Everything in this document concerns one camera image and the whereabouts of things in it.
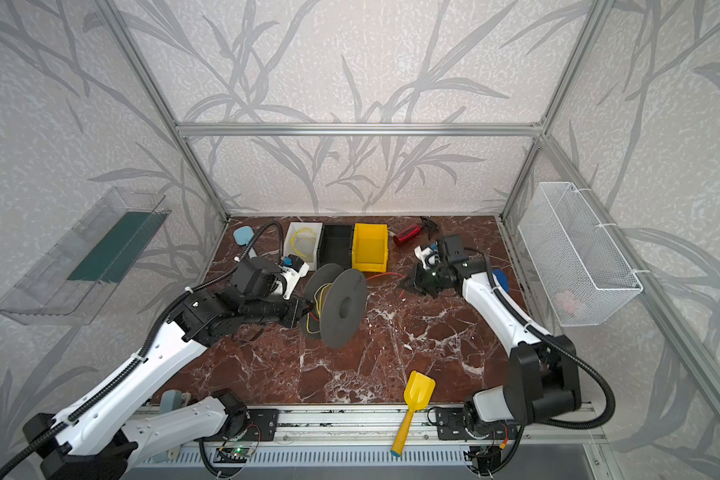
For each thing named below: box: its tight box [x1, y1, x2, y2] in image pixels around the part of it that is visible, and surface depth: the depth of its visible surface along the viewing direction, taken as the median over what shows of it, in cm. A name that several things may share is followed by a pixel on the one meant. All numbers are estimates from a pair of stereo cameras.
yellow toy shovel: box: [391, 371, 437, 457], surface depth 80 cm
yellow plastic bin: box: [352, 223, 388, 273], surface depth 107 cm
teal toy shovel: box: [233, 225, 255, 246], surface depth 118 cm
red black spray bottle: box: [393, 216, 440, 246], surface depth 114 cm
